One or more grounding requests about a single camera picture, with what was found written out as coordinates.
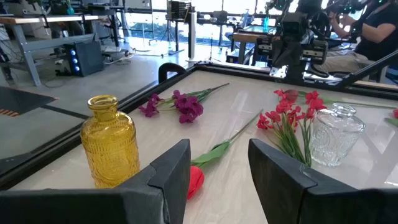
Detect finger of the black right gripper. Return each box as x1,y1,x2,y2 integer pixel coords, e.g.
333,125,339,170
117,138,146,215
279,40,293,68
292,40,304,68

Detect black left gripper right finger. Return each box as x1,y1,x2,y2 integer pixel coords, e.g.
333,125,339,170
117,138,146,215
248,138,398,224

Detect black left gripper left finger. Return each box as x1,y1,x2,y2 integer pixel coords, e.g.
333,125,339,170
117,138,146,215
0,138,192,224

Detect red artificial tulip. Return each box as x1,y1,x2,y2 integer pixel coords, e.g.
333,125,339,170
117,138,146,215
384,108,398,128
187,109,264,200

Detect red artificial flower bunch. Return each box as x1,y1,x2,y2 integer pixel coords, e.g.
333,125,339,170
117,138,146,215
256,89,327,168

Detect purple artificial flower bunch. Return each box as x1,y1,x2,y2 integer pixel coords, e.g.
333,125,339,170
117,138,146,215
138,82,230,124

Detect yellow glass vase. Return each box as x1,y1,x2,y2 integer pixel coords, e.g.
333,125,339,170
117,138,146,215
80,95,141,190

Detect clear glass vase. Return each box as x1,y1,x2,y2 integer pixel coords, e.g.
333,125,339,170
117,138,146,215
309,103,367,167

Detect wooden workbench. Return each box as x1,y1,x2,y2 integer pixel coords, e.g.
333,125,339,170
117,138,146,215
231,30,271,65

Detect person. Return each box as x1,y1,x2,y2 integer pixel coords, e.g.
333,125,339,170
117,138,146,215
317,0,398,82

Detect black monitor on stand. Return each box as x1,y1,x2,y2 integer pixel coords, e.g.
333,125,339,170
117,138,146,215
167,0,192,55

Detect black computer tower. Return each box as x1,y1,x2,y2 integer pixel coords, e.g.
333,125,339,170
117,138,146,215
63,40,105,77

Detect black mat with striped edge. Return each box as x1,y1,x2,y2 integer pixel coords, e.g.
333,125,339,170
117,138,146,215
0,86,58,118

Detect wooden desk with grey legs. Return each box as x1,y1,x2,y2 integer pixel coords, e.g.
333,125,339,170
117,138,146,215
0,14,103,87

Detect silver mounting bracket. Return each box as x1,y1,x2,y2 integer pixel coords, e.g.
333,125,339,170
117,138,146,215
269,65,289,78

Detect white post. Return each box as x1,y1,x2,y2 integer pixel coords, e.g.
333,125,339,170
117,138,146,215
186,11,197,63

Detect black table frame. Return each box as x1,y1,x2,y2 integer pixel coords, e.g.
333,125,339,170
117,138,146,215
0,57,398,190

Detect black cable loop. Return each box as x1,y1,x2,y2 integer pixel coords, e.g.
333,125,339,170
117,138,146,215
158,62,187,84

